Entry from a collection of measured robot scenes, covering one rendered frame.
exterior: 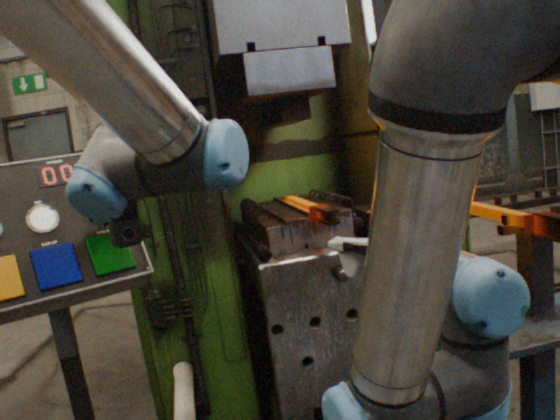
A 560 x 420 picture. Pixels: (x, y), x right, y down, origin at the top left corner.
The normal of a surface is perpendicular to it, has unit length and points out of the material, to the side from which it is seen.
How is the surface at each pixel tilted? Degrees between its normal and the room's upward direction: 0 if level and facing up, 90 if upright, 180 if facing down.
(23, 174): 60
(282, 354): 90
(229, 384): 90
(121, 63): 112
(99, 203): 133
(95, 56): 126
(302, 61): 90
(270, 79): 90
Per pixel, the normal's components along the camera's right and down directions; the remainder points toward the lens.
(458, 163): 0.24, 0.47
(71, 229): 0.44, -0.46
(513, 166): 0.03, 0.14
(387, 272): -0.69, 0.35
